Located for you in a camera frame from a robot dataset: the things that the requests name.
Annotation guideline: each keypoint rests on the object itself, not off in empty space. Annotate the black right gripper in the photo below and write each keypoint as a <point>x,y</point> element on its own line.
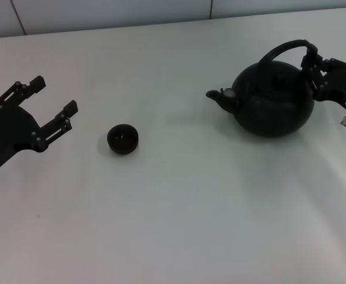
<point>341,81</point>

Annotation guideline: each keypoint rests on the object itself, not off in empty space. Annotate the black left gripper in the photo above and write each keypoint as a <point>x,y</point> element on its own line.
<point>10,130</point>

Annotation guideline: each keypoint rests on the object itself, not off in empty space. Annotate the black round teapot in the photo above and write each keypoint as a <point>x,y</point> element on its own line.
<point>273,100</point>

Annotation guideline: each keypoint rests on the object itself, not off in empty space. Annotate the small dark teacup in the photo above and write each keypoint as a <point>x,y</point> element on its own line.
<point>122,139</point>

